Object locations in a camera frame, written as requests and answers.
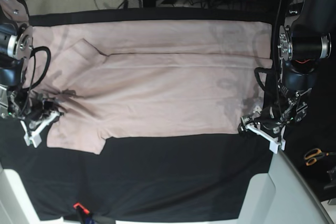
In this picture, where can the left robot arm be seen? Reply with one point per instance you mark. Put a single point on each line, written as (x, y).
(302, 45)

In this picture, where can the black table cloth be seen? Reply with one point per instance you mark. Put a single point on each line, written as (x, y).
(189, 178)

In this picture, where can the pink T-shirt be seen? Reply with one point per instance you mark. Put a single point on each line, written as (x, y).
(148, 79)

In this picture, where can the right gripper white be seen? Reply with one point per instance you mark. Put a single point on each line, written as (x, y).
(42, 113)

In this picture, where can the orange handled scissors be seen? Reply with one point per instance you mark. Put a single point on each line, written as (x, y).
(314, 155)

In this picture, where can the white chair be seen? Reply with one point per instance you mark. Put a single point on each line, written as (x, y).
(16, 207)
(281, 196)

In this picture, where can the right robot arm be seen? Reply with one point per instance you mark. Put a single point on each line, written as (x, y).
(16, 51)

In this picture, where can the orange clip bottom edge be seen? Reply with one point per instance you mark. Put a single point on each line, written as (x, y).
(80, 207)

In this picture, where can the white chair right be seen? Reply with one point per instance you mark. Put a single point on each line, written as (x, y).
(281, 196)

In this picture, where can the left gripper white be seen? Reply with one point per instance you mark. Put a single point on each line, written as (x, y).
(266, 123)

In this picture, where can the white chair left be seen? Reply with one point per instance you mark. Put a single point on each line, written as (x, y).
(16, 207)

